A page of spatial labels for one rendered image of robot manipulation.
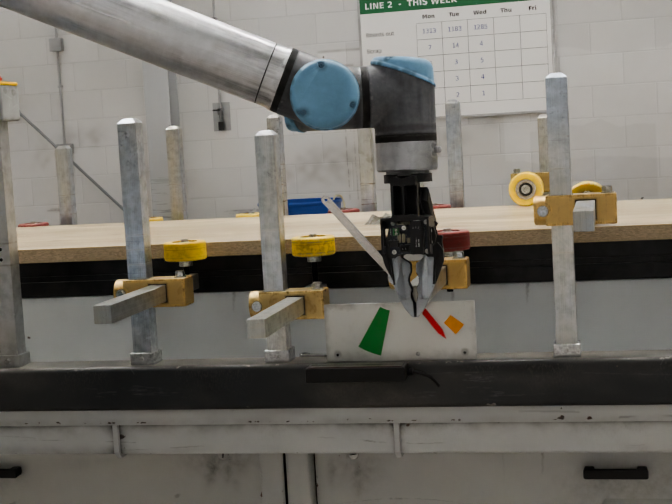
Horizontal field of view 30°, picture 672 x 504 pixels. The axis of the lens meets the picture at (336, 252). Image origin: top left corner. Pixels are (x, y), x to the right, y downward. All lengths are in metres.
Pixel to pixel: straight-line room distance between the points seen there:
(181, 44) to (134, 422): 0.89
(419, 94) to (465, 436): 0.67
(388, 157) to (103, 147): 8.47
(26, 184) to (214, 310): 8.14
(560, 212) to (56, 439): 1.02
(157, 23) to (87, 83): 8.61
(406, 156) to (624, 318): 0.70
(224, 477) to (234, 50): 1.13
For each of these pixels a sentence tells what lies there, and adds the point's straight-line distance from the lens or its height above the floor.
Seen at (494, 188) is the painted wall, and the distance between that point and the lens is 9.32.
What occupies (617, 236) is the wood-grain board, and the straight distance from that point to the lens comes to 2.30.
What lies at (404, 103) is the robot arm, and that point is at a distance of 1.80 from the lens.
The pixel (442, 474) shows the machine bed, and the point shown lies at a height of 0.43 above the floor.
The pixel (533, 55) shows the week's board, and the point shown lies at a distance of 9.27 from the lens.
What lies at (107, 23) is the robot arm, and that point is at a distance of 1.68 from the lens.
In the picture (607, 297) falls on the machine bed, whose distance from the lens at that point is 2.34.
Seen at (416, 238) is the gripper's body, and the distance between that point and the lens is 1.79.
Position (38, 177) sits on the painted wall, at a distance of 10.49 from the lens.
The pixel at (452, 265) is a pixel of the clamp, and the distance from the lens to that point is 2.12.
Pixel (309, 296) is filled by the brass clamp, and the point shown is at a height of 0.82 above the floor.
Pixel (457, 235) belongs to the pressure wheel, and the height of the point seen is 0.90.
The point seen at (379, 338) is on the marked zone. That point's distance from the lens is 2.16.
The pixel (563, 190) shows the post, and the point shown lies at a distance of 2.10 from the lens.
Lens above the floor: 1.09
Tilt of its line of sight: 5 degrees down
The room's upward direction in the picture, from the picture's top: 3 degrees counter-clockwise
